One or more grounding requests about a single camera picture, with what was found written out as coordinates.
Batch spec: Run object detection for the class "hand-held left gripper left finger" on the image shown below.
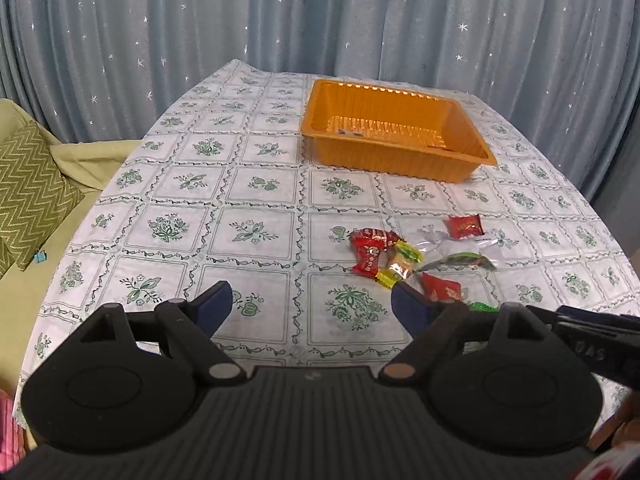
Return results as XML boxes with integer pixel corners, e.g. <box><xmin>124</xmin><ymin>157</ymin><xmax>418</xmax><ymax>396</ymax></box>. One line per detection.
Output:
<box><xmin>74</xmin><ymin>280</ymin><xmax>244</xmax><ymax>387</ymax></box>

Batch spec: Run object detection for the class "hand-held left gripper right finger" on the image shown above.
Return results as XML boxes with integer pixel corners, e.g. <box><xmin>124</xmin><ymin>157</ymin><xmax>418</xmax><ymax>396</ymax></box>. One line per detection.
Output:
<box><xmin>378</xmin><ymin>283</ymin><xmax>557</xmax><ymax>384</ymax></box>

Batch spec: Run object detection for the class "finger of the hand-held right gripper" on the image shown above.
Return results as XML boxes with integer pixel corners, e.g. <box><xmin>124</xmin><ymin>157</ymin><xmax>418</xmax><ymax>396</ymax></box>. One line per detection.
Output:
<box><xmin>525</xmin><ymin>303</ymin><xmax>583</xmax><ymax>332</ymax></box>

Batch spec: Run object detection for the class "orange candy with yellow ends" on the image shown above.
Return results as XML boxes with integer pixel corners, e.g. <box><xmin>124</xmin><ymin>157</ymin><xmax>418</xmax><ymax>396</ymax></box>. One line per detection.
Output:
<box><xmin>375</xmin><ymin>241</ymin><xmax>424</xmax><ymax>290</ymax></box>

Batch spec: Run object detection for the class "red twist-wrapped candy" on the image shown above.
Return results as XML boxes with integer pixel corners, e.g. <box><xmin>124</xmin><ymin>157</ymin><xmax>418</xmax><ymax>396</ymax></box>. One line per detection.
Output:
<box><xmin>351</xmin><ymin>246</ymin><xmax>388</xmax><ymax>277</ymax></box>
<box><xmin>349</xmin><ymin>227</ymin><xmax>405</xmax><ymax>250</ymax></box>

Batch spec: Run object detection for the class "green snack packet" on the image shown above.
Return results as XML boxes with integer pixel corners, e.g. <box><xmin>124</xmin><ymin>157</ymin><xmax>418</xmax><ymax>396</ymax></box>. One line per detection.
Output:
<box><xmin>415</xmin><ymin>251</ymin><xmax>497</xmax><ymax>274</ymax></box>

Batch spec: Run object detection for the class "brown silver snack bar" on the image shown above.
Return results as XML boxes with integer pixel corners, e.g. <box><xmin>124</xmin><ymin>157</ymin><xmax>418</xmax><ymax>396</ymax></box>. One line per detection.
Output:
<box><xmin>417</xmin><ymin>227</ymin><xmax>451</xmax><ymax>256</ymax></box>

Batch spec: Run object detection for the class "clear plastic snack packet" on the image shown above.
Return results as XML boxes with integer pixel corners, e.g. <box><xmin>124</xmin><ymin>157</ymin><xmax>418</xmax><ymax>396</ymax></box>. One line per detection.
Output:
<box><xmin>475</xmin><ymin>230</ymin><xmax>521</xmax><ymax>254</ymax></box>

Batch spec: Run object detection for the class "red square snack packet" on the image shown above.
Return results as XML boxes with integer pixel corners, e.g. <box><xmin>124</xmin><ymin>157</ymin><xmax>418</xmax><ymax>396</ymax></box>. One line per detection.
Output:
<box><xmin>446</xmin><ymin>214</ymin><xmax>485</xmax><ymax>240</ymax></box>

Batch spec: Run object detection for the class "orange plastic tray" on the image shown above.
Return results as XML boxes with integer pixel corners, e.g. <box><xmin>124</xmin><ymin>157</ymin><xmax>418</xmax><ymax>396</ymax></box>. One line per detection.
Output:
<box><xmin>300</xmin><ymin>78</ymin><xmax>498</xmax><ymax>184</ymax></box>

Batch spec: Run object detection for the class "floral tablecloth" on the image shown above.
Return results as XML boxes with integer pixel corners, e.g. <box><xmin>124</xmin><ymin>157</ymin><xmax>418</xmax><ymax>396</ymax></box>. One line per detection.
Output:
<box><xmin>14</xmin><ymin>58</ymin><xmax>640</xmax><ymax>441</ymax></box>

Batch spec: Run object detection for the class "red white printed object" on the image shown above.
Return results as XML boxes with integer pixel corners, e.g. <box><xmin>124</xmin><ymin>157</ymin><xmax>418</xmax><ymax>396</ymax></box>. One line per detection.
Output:
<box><xmin>575</xmin><ymin>447</ymin><xmax>640</xmax><ymax>480</ymax></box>

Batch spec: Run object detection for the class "light green sofa cover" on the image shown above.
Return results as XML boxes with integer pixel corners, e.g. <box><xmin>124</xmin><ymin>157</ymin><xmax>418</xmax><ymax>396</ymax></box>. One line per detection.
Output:
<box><xmin>0</xmin><ymin>98</ymin><xmax>151</xmax><ymax>391</ymax></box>

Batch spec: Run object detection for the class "green zigzag cushion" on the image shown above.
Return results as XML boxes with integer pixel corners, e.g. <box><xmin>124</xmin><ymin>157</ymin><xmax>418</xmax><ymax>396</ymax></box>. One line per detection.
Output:
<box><xmin>0</xmin><ymin>120</ymin><xmax>86</xmax><ymax>281</ymax></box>

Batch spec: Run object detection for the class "pink striped cloth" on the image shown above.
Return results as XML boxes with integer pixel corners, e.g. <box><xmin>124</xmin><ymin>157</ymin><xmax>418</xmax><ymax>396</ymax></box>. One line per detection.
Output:
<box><xmin>0</xmin><ymin>390</ymin><xmax>26</xmax><ymax>471</ymax></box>

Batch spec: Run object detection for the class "blue star-print curtain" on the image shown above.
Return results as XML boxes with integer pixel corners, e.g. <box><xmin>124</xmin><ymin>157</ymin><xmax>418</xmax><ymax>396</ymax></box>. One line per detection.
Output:
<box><xmin>0</xmin><ymin>0</ymin><xmax>640</xmax><ymax>211</ymax></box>

